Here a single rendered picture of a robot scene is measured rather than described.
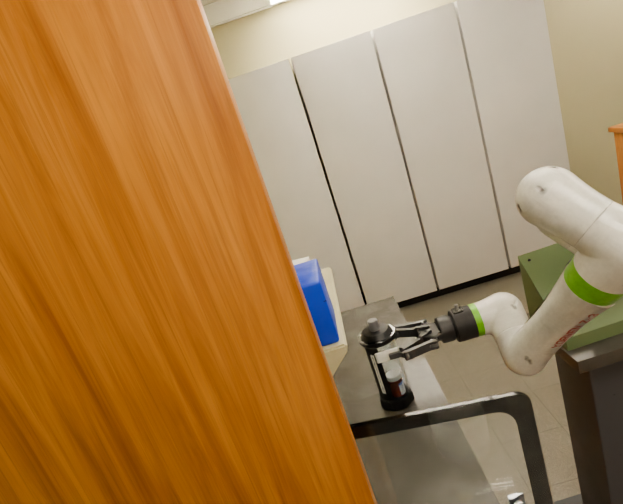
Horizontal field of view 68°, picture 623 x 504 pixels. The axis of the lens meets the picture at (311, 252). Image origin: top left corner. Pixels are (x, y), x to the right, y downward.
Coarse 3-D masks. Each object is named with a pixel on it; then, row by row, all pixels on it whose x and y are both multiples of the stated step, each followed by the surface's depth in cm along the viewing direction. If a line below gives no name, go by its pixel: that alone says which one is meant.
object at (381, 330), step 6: (372, 318) 130; (372, 324) 128; (378, 324) 129; (384, 324) 131; (366, 330) 131; (372, 330) 129; (378, 330) 129; (384, 330) 128; (390, 330) 128; (360, 336) 131; (366, 336) 128; (372, 336) 127; (378, 336) 126; (384, 336) 126
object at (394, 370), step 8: (392, 328) 130; (392, 336) 127; (368, 344) 126; (376, 344) 125; (392, 344) 128; (368, 360) 131; (392, 360) 128; (400, 360) 131; (384, 368) 128; (392, 368) 129; (400, 368) 130; (392, 376) 129; (400, 376) 130; (376, 384) 134; (392, 384) 130; (400, 384) 130; (408, 384) 133; (392, 392) 131; (400, 392) 131; (408, 392) 133; (392, 400) 132
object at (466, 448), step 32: (416, 416) 61; (448, 416) 61; (480, 416) 60; (512, 416) 60; (384, 448) 64; (416, 448) 63; (448, 448) 63; (480, 448) 62; (512, 448) 62; (384, 480) 65; (416, 480) 65; (448, 480) 64; (480, 480) 64; (512, 480) 63; (544, 480) 63
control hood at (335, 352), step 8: (328, 272) 88; (328, 280) 84; (328, 288) 80; (336, 296) 76; (336, 304) 73; (336, 312) 70; (336, 320) 67; (344, 336) 63; (336, 344) 61; (344, 344) 61; (328, 352) 60; (336, 352) 60; (344, 352) 60; (328, 360) 61; (336, 360) 61; (336, 368) 61
